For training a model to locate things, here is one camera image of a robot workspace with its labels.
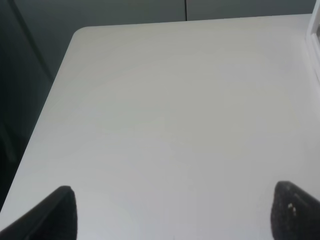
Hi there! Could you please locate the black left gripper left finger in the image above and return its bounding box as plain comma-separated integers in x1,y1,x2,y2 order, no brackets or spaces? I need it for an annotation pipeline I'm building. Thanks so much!
0,186,78,240

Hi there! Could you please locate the white plastic drawer cabinet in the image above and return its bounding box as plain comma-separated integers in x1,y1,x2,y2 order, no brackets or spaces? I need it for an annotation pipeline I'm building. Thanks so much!
305,0,320,81

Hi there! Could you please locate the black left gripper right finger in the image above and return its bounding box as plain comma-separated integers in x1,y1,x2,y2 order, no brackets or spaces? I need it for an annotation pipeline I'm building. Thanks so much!
270,181,320,240

